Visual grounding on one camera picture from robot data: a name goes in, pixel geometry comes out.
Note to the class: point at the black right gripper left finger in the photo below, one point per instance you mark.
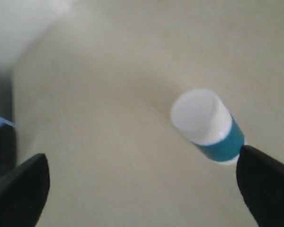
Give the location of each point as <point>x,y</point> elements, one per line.
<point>24,192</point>

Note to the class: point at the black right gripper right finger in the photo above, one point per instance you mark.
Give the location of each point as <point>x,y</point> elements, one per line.
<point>260,179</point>

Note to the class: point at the white teal pill bottle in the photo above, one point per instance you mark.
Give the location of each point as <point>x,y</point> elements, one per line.
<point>201,116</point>

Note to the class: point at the blue black object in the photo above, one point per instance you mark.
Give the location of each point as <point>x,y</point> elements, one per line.
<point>8,146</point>

